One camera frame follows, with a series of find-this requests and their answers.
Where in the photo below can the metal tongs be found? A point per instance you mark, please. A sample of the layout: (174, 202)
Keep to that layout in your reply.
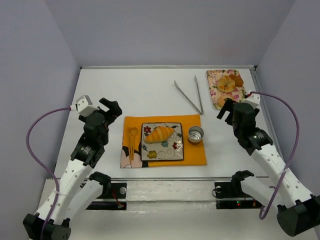
(191, 92)

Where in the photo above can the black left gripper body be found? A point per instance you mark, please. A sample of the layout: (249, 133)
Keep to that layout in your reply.
(109, 111)

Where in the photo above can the striped croissant bread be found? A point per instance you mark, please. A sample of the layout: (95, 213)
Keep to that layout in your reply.
(159, 135)

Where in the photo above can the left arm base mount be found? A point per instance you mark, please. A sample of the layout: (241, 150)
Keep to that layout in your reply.
(113, 199)

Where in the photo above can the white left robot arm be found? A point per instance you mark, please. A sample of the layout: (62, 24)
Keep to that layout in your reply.
(78, 186)

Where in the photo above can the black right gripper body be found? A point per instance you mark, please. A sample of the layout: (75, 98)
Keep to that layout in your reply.
(230, 112)

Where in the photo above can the square floral ceramic plate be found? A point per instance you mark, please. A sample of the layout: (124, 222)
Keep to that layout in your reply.
(153, 150)

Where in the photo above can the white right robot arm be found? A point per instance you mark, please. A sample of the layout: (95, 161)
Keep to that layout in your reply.
(298, 208)

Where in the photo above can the orange plastic spoon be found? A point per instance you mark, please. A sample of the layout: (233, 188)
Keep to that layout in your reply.
(134, 133)

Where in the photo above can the orange cartoon placemat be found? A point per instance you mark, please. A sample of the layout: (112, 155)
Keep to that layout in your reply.
(194, 153)

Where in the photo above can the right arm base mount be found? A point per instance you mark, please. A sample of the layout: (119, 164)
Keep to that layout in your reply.
(230, 198)

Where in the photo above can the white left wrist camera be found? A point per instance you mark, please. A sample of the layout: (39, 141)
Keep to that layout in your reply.
(84, 106)

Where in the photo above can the small metal cup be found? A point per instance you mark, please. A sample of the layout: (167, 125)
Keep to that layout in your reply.
(195, 134)

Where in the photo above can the glazed bagel bread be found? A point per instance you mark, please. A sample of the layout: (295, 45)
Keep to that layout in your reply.
(226, 84)

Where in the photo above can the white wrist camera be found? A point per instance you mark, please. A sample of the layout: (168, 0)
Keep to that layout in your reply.
(84, 106)
(252, 99)

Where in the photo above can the plain ring donut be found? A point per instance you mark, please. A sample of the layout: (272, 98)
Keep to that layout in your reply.
(221, 100)

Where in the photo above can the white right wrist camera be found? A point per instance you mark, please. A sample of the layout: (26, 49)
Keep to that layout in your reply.
(252, 99)

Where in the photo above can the brown pastry bread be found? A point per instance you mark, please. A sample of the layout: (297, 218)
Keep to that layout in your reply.
(237, 79)

